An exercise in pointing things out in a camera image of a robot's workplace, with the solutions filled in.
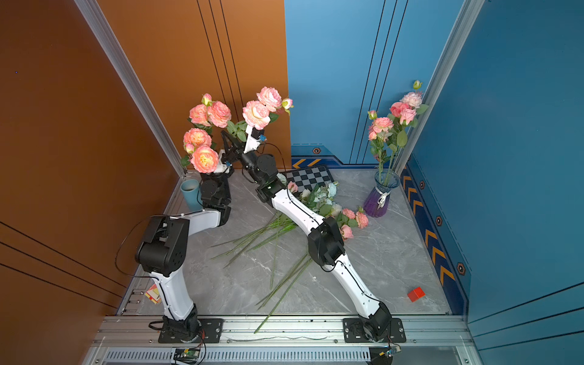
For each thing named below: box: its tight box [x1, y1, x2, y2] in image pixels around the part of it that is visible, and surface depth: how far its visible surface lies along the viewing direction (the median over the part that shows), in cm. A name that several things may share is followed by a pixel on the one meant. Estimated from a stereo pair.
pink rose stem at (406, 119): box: [392, 111, 417, 184], surface depth 79 cm
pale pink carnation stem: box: [399, 79, 429, 111], surface depth 83 cm
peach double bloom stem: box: [188, 92, 232, 136], surface depth 69 cm
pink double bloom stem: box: [368, 110, 394, 184], surface depth 82 cm
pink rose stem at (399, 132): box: [388, 101, 409, 184], surface depth 84 cm
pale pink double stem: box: [242, 85, 295, 131], surface depth 63 cm
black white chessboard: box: [283, 165, 335, 194], surface depth 115 cm
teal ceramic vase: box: [179, 179, 204, 212], surface depth 89 cm
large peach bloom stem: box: [180, 127, 220, 175], surface depth 65 cm
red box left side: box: [144, 283, 162, 304], surface depth 81 cm
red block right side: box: [406, 286, 426, 303], surface depth 77 cm
